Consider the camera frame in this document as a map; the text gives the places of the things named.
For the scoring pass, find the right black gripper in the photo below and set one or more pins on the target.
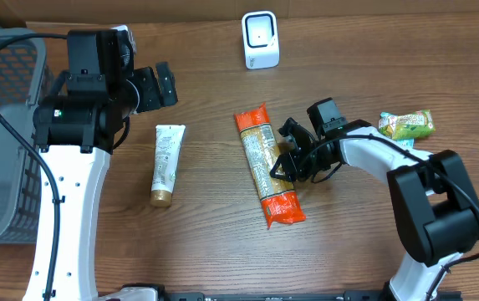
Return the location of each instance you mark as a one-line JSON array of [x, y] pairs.
[[306, 174]]

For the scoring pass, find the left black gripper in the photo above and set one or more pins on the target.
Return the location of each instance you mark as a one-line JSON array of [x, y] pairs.
[[153, 98]]

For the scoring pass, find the red spaghetti packet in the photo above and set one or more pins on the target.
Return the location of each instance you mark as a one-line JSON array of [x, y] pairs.
[[278, 198]]

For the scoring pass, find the white Pantene conditioner tube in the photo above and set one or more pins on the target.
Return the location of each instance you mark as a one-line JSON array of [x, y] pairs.
[[167, 153]]

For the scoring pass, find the mint green wipes packet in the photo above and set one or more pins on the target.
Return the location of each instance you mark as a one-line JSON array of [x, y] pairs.
[[405, 142]]

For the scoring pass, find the green yellow snack packet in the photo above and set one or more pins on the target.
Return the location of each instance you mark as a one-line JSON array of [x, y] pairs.
[[418, 124]]

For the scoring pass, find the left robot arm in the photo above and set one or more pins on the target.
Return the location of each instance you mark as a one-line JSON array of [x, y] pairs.
[[78, 125]]

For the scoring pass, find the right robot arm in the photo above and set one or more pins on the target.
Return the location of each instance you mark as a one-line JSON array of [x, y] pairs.
[[435, 205]]

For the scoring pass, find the white barcode scanner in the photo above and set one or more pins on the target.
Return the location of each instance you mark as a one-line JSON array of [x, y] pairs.
[[260, 40]]

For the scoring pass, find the grey plastic shopping basket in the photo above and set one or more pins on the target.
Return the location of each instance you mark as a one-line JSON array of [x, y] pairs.
[[24, 80]]

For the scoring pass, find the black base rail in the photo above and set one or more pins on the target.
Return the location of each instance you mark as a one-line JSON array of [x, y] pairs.
[[155, 292]]

